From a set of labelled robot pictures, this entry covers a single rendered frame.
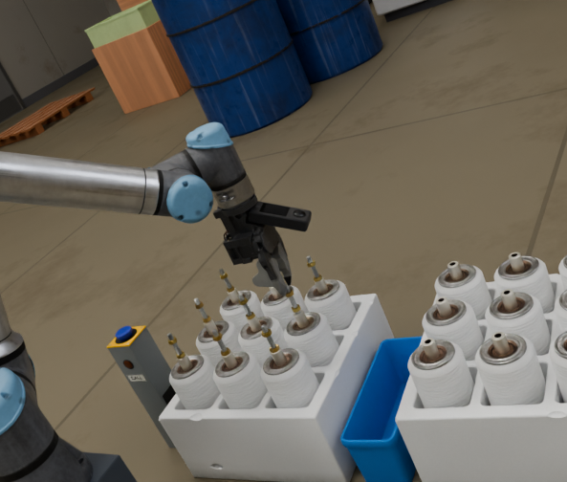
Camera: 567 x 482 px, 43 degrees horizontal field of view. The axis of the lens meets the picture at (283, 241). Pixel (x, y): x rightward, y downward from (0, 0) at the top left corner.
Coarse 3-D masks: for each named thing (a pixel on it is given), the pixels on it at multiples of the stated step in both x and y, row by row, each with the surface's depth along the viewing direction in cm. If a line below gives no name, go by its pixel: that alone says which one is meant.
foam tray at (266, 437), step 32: (384, 320) 162; (352, 352) 147; (320, 384) 139; (352, 384) 145; (160, 416) 152; (192, 416) 148; (224, 416) 143; (256, 416) 139; (288, 416) 135; (320, 416) 133; (192, 448) 153; (224, 448) 148; (256, 448) 144; (288, 448) 140; (320, 448) 136; (288, 480) 145; (320, 480) 141
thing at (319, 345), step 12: (324, 324) 145; (288, 336) 146; (300, 336) 144; (312, 336) 143; (324, 336) 145; (300, 348) 145; (312, 348) 144; (324, 348) 145; (336, 348) 148; (312, 360) 146; (324, 360) 146
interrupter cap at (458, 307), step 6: (450, 300) 133; (456, 300) 132; (432, 306) 134; (450, 306) 132; (456, 306) 131; (462, 306) 130; (426, 312) 133; (432, 312) 132; (438, 312) 132; (456, 312) 129; (462, 312) 129; (426, 318) 131; (432, 318) 130; (438, 318) 130; (444, 318) 129; (450, 318) 128; (456, 318) 127; (432, 324) 129; (438, 324) 128; (444, 324) 128
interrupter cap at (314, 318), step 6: (312, 312) 149; (294, 318) 150; (312, 318) 147; (318, 318) 146; (288, 324) 149; (294, 324) 148; (312, 324) 145; (288, 330) 147; (294, 330) 146; (300, 330) 145; (306, 330) 144
